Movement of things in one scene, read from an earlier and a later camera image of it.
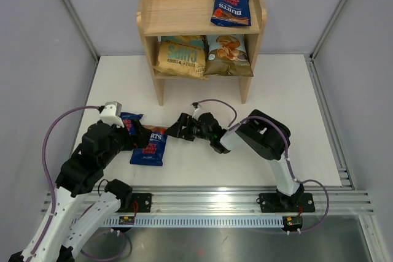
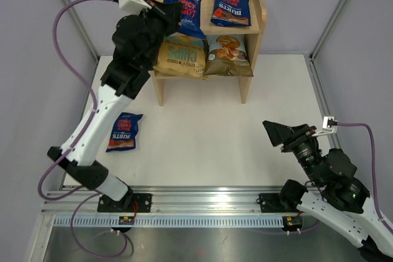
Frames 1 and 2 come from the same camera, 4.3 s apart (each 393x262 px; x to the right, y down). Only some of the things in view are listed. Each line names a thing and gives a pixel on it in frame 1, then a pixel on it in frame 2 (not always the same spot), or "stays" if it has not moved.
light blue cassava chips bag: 228,56 stays
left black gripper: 140,140 -> 168,13
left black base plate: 144,201 stays
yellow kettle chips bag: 183,56 stays
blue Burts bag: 231,7 stays
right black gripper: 177,129 -> 279,133
